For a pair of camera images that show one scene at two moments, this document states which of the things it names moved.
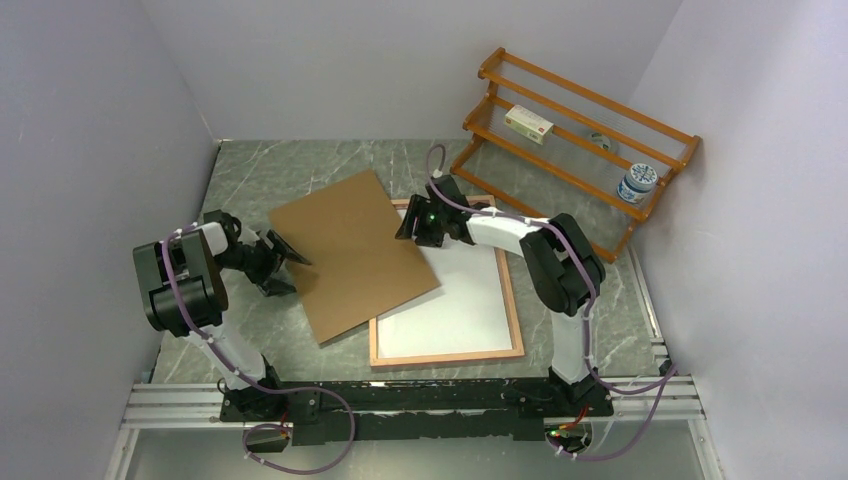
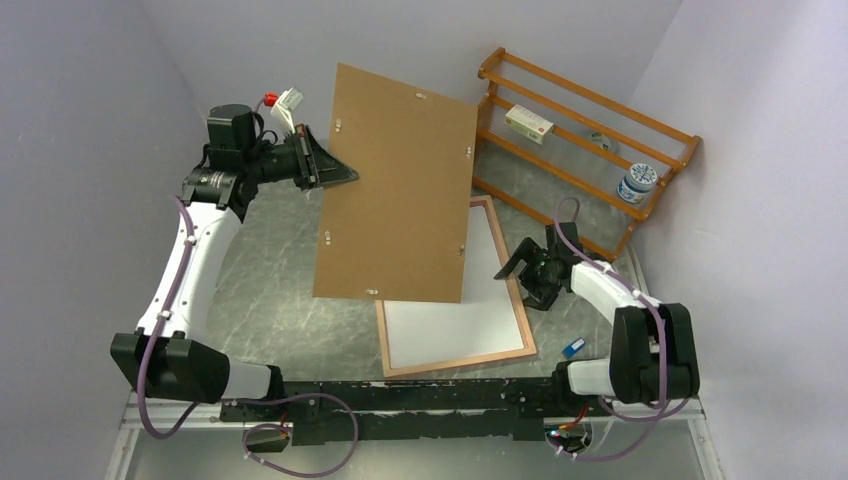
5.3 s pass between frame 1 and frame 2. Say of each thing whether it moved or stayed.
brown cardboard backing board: moved
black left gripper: moved
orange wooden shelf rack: stayed
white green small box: stayed
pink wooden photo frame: moved
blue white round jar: stayed
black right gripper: moved
